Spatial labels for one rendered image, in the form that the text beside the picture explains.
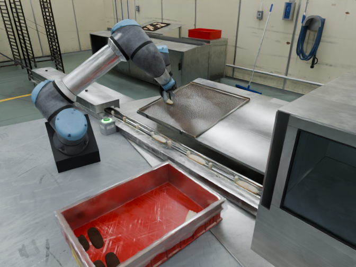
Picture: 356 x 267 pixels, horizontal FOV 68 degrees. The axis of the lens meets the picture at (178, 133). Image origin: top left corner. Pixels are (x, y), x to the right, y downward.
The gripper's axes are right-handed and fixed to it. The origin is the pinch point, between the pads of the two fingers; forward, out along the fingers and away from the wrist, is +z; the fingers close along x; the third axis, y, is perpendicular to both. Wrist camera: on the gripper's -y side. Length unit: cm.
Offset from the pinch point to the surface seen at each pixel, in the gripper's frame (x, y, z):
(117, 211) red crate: -66, 63, -2
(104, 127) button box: -45.5, 2.2, -1.7
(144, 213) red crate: -59, 70, 0
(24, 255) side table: -98, 63, -7
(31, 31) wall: 28, -692, 45
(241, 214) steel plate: -30, 91, 4
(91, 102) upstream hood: -40.3, -29.0, -4.6
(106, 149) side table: -52, 17, 2
